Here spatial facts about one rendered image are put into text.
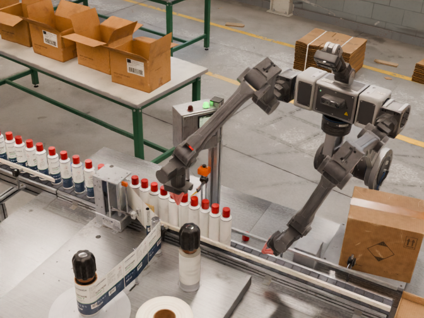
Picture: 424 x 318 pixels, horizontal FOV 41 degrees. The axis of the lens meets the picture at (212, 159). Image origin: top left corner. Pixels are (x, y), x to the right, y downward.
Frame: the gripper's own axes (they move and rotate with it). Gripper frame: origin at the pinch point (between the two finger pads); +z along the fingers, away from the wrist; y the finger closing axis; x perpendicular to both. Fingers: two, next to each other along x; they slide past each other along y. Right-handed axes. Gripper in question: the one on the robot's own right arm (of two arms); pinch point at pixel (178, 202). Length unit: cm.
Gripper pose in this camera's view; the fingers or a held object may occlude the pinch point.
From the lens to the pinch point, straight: 225.9
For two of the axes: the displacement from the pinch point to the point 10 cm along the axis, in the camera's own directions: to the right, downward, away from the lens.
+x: 4.7, -4.5, 7.6
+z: -0.2, 8.5, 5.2
